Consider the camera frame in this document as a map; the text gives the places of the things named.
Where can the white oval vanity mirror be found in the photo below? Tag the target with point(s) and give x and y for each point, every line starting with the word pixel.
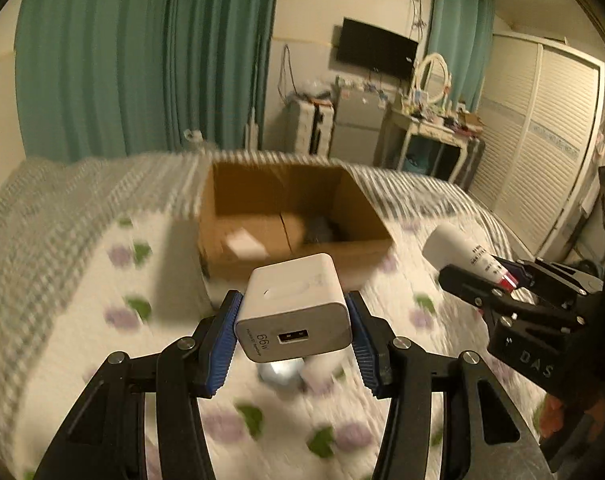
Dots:
pixel 432 80

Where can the light blue earbuds case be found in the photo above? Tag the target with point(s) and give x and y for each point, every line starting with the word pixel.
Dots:
pixel 282 375

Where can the grey checked bed sheet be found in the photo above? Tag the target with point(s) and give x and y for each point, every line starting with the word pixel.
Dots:
pixel 52 217

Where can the clear water jug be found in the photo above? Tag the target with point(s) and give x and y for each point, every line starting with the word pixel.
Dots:
pixel 193 140

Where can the white louvered wardrobe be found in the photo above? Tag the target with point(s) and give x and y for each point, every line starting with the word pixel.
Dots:
pixel 541 105

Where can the silver mini fridge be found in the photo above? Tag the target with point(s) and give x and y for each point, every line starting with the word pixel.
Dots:
pixel 357 122

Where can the brown cardboard box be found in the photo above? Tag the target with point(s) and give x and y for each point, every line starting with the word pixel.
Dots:
pixel 251 214

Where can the white floral quilted mat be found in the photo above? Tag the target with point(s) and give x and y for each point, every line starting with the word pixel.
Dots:
pixel 143 289

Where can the small green window curtain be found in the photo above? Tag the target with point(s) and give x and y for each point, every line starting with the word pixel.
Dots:
pixel 461 31

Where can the white ribbed suitcase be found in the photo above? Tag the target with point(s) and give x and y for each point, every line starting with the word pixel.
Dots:
pixel 308 127

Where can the white tube red cap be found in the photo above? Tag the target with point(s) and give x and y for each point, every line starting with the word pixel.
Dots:
pixel 447 245

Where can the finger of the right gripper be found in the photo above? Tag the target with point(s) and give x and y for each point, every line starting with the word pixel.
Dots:
pixel 472 289
pixel 553 282

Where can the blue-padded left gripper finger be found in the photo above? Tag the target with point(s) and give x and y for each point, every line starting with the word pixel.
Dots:
pixel 103 435

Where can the white USB wall charger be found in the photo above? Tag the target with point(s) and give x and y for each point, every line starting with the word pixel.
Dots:
pixel 293 309

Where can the black wall television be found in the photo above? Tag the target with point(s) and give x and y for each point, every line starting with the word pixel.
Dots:
pixel 376 49

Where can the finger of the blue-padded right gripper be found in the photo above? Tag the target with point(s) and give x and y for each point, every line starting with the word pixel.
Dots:
pixel 484 435

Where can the black remote control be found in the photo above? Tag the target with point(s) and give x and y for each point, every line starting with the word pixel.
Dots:
pixel 321 230

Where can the person's hand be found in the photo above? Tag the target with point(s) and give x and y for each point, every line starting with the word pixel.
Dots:
pixel 551 418

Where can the white power bank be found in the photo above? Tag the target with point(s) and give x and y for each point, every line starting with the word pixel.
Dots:
pixel 318 370

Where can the dark suitcase by wardrobe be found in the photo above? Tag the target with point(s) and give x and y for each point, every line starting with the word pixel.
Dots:
pixel 475 151

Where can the large green curtain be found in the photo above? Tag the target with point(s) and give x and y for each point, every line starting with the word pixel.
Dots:
pixel 112 78

